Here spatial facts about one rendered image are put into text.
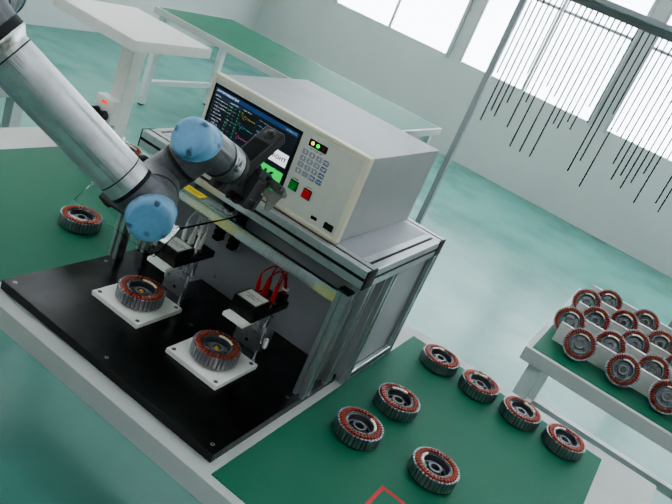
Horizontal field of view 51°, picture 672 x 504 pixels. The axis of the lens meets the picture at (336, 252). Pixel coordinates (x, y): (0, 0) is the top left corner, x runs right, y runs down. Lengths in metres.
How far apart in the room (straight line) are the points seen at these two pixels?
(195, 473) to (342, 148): 0.70
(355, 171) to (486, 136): 6.51
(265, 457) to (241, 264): 0.57
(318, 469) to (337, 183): 0.59
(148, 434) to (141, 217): 0.50
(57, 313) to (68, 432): 0.92
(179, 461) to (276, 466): 0.19
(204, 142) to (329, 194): 0.42
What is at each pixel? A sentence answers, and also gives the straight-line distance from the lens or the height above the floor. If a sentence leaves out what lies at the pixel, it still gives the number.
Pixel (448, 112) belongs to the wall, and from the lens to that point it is 8.10.
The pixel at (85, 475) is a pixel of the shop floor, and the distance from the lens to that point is 2.40.
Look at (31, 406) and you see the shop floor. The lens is 2.58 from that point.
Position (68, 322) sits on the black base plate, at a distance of 1.63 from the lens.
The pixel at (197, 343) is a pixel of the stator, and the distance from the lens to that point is 1.58.
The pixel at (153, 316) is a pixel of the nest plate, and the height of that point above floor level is 0.78.
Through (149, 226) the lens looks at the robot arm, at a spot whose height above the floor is 1.21.
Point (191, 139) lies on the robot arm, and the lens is 1.20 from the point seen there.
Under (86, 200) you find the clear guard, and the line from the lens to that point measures 1.58.
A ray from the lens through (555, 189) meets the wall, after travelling 7.80.
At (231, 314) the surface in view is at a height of 0.88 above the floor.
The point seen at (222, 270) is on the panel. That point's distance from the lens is 1.88.
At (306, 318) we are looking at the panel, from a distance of 1.76.
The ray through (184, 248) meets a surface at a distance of 1.72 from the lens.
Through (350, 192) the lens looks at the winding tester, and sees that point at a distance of 1.49.
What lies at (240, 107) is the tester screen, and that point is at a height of 1.28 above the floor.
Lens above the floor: 1.69
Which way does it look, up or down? 23 degrees down
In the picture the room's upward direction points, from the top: 23 degrees clockwise
